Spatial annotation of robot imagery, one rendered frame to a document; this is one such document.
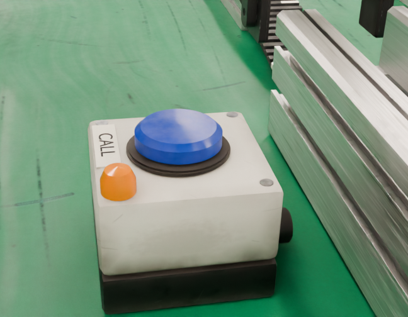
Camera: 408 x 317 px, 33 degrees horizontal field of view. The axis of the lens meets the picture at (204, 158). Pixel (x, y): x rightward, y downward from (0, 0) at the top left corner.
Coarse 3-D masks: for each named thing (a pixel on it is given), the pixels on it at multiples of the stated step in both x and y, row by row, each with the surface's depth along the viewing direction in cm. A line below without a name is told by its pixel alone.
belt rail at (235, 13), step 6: (222, 0) 71; (228, 0) 68; (234, 0) 66; (228, 6) 68; (234, 6) 66; (240, 6) 64; (234, 12) 66; (240, 12) 66; (234, 18) 66; (240, 18) 64; (240, 24) 64; (246, 30) 64
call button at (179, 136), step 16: (160, 112) 32; (176, 112) 32; (192, 112) 32; (144, 128) 31; (160, 128) 31; (176, 128) 31; (192, 128) 31; (208, 128) 31; (144, 144) 30; (160, 144) 30; (176, 144) 30; (192, 144) 30; (208, 144) 30; (160, 160) 30; (176, 160) 30; (192, 160) 30
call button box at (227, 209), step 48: (96, 144) 32; (240, 144) 32; (96, 192) 29; (144, 192) 29; (192, 192) 29; (240, 192) 29; (96, 240) 33; (144, 240) 29; (192, 240) 29; (240, 240) 30; (288, 240) 35; (144, 288) 30; (192, 288) 31; (240, 288) 31
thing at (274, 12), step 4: (272, 8) 60; (276, 8) 60; (280, 8) 60; (284, 8) 60; (288, 8) 60; (292, 8) 60; (296, 8) 60; (300, 8) 60; (272, 12) 60; (276, 12) 60; (272, 16) 59; (276, 16) 59
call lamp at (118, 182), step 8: (112, 168) 28; (120, 168) 28; (128, 168) 28; (104, 176) 28; (112, 176) 28; (120, 176) 28; (128, 176) 28; (104, 184) 28; (112, 184) 28; (120, 184) 28; (128, 184) 28; (136, 184) 29; (104, 192) 28; (112, 192) 28; (120, 192) 28; (128, 192) 28; (112, 200) 28; (120, 200) 28
